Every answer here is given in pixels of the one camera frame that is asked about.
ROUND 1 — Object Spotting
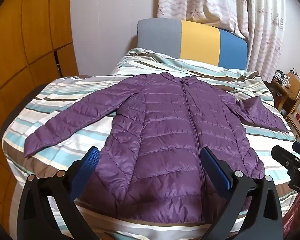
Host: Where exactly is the red patterned cloth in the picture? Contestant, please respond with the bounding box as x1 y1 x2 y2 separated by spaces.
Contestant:
282 194 300 240

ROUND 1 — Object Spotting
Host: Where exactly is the wooden wardrobe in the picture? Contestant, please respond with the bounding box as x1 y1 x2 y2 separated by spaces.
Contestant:
0 0 80 230

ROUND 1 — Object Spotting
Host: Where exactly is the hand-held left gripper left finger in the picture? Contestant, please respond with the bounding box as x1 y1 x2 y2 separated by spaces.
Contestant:
16 146 100 240

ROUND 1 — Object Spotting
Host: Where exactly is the grey yellow blue headboard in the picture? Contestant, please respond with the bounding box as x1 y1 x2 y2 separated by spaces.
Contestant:
137 18 248 70

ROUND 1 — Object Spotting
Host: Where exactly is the wooden side table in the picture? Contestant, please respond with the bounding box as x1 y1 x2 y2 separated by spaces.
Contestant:
269 79 292 112

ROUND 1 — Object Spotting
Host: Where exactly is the clutter of small boxes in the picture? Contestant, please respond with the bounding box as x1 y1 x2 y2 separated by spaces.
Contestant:
273 69 292 87

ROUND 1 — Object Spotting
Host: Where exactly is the white printed curtain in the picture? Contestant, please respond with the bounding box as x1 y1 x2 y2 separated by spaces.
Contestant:
157 0 287 82

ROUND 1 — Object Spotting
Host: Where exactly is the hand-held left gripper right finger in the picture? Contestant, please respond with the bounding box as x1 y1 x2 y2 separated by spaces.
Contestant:
200 146 284 240

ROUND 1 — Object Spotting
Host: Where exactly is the striped duvet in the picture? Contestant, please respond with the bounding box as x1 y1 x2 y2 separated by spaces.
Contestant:
1 48 300 240

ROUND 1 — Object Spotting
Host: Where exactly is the purple quilted down jacket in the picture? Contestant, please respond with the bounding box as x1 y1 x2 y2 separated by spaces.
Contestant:
24 72 289 224

